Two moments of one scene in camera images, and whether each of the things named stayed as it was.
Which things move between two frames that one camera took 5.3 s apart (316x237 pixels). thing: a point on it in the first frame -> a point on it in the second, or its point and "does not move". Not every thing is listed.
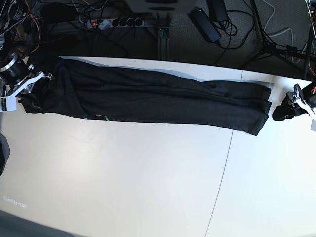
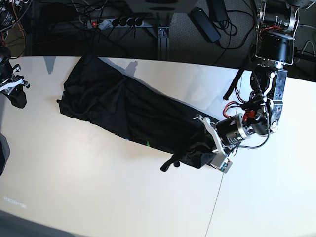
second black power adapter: [217, 10] does not move
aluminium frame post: [163, 41] does not move
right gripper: [288, 108] -> [232, 130]
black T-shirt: [98, 92] -> [137, 112]
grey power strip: [114, 23] does not move
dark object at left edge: [5, 152] does not move
